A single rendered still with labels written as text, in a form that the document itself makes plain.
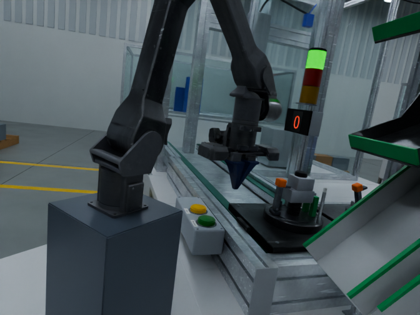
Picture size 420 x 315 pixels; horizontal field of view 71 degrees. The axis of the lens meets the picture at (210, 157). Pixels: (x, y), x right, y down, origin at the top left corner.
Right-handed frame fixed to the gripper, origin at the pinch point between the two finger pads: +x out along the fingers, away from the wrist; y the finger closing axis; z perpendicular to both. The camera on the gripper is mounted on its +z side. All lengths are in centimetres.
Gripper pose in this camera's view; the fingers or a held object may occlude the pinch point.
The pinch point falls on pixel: (237, 174)
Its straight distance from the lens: 66.1
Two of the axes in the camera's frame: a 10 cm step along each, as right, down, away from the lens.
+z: -5.1, -2.3, 8.3
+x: -1.3, 9.7, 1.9
